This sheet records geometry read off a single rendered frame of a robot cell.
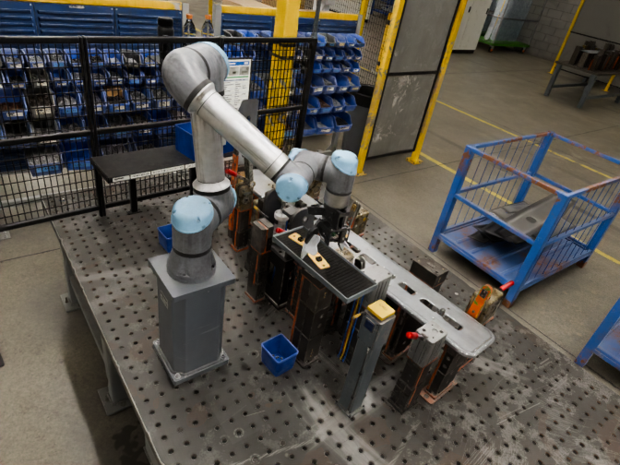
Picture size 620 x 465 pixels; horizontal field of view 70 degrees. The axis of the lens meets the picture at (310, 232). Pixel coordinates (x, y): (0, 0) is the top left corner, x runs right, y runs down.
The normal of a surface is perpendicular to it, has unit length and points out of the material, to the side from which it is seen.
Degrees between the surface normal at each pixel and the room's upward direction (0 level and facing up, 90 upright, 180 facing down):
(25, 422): 0
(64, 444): 0
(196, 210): 7
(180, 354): 91
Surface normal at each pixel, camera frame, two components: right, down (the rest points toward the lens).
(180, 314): -0.15, 0.53
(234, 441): 0.15, -0.83
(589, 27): -0.80, 0.22
